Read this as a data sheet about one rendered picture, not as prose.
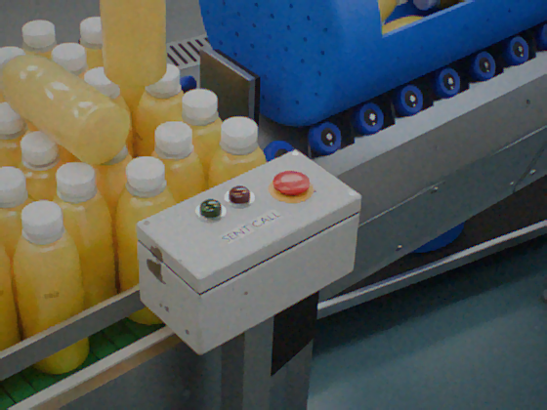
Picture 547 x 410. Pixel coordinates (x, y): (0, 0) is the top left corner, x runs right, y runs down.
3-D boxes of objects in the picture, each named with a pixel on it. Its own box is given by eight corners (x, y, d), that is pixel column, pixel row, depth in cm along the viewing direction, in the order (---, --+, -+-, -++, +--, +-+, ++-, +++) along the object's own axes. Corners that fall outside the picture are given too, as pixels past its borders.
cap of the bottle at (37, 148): (28, 142, 118) (26, 128, 117) (63, 145, 118) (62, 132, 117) (17, 163, 115) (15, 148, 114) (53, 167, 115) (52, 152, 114)
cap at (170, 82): (167, 72, 130) (167, 59, 129) (186, 87, 128) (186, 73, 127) (139, 82, 128) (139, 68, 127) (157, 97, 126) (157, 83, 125)
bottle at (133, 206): (121, 329, 121) (112, 202, 110) (119, 287, 127) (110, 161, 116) (184, 325, 122) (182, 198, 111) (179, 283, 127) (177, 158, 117)
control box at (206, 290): (355, 271, 115) (363, 192, 109) (199, 357, 104) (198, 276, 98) (291, 224, 121) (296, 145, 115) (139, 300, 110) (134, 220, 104)
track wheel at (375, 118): (378, 95, 145) (369, 98, 146) (354, 106, 142) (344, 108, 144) (391, 127, 145) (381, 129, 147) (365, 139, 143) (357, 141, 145)
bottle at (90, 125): (94, 99, 107) (-3, 34, 117) (67, 162, 109) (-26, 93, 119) (143, 110, 113) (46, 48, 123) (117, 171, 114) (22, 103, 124)
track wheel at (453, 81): (455, 61, 153) (446, 63, 154) (434, 70, 150) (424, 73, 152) (467, 91, 153) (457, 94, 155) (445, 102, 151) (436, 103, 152)
